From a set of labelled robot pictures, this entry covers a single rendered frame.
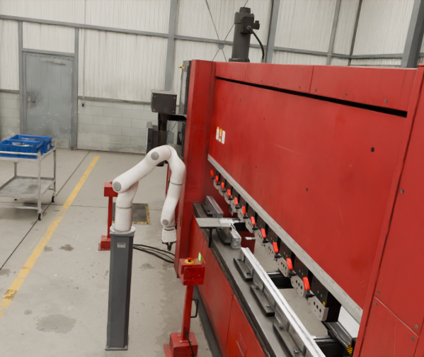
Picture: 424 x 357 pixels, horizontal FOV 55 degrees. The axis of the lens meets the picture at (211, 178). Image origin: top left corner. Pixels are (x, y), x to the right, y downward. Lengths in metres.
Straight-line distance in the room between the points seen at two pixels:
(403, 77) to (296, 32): 9.13
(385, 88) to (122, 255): 2.23
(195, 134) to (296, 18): 6.97
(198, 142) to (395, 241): 3.09
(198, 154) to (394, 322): 3.15
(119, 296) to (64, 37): 7.77
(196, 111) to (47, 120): 6.78
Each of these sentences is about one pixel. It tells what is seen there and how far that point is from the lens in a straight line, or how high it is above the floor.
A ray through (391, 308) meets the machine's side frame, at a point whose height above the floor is 1.66.
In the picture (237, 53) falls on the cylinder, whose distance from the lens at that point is 3.78.
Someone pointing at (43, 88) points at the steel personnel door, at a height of 1.40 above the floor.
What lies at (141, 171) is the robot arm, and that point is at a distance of 2.90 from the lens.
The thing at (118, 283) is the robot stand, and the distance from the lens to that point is 3.28.
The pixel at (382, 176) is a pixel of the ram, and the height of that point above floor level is 1.92.
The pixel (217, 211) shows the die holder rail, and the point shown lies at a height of 0.97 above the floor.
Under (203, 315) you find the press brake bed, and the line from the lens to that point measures 3.95.
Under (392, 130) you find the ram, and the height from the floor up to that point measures 2.09.
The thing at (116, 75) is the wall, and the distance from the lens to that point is 10.12.
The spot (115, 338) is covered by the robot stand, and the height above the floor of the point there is 0.10.
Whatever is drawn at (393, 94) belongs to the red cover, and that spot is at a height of 2.21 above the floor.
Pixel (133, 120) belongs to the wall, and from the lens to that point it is 10.17.
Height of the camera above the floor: 2.23
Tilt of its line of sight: 15 degrees down
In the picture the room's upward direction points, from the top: 6 degrees clockwise
